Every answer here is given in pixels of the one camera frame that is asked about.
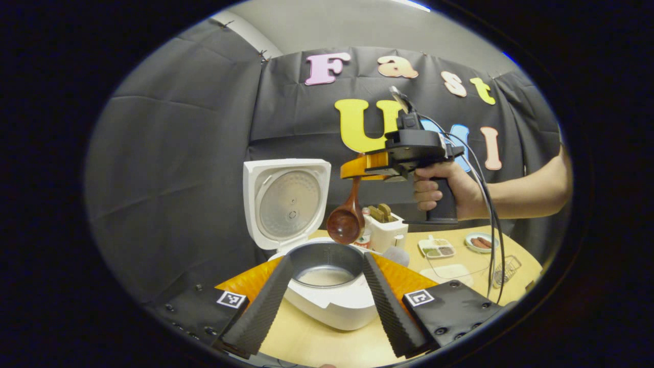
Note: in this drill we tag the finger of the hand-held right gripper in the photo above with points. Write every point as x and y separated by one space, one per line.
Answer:
365 166

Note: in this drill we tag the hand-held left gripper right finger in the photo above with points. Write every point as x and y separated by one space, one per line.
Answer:
391 312

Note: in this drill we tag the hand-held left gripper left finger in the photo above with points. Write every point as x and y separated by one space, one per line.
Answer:
258 317

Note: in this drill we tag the brown wooden spoon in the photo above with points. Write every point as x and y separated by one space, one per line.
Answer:
345 225

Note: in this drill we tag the white rice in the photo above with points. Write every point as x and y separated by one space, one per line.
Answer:
324 277

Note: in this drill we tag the white rice cooker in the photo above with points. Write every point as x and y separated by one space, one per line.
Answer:
288 202

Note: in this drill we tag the clear rice dish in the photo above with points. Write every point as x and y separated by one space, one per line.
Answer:
480 271

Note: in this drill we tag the brown toast slice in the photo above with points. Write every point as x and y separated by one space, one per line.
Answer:
387 210
375 214

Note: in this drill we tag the white toaster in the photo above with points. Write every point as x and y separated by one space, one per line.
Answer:
388 235

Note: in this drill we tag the clear red label bottle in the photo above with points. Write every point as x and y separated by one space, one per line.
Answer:
364 240

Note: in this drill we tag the white divided dish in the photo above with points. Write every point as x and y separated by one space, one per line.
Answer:
435 245

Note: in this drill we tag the dark red beans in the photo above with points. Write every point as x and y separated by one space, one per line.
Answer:
446 251

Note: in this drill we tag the yellow soybeans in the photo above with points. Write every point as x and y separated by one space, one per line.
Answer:
438 244

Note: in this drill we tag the pale green plate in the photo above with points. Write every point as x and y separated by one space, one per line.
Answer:
472 249

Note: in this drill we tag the red meat slice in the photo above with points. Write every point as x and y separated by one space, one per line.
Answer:
486 241
477 243

